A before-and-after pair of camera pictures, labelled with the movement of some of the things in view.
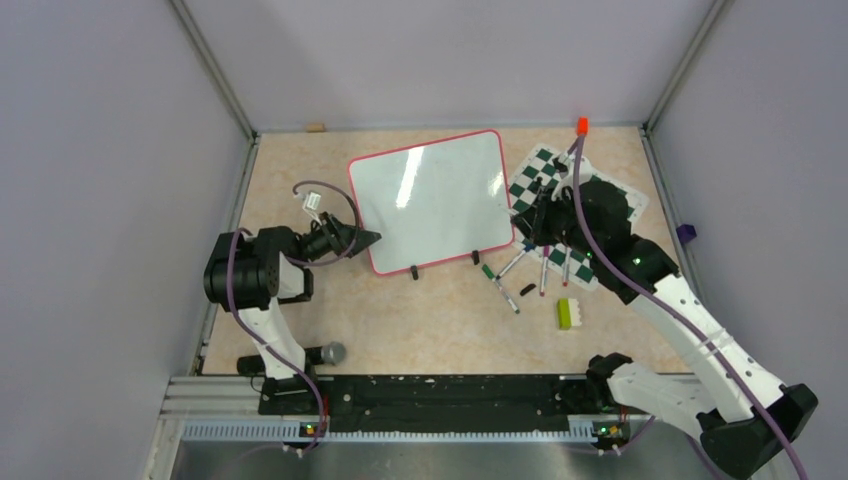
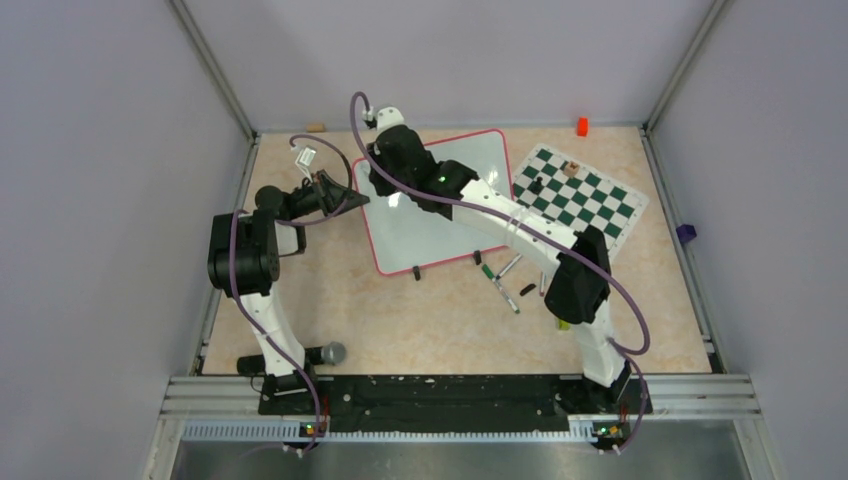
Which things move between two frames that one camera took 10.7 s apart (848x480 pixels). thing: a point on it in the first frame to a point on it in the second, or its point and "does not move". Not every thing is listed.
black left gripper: [344, 235] to [331, 195]
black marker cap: [527, 289] does not move
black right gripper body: [556, 219] to [383, 185]
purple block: [686, 233] does not move
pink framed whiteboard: [434, 201] does not move
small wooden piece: [315, 127] does not move
